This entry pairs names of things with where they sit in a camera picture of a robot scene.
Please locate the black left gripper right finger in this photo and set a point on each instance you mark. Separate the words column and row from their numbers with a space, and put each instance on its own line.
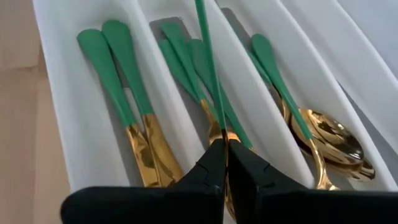
column 311, row 208

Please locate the white plastic cutlery tray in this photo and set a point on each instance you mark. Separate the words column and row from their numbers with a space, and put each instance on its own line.
column 93, row 155

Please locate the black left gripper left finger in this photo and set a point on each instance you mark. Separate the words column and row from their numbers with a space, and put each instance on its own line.
column 140, row 205

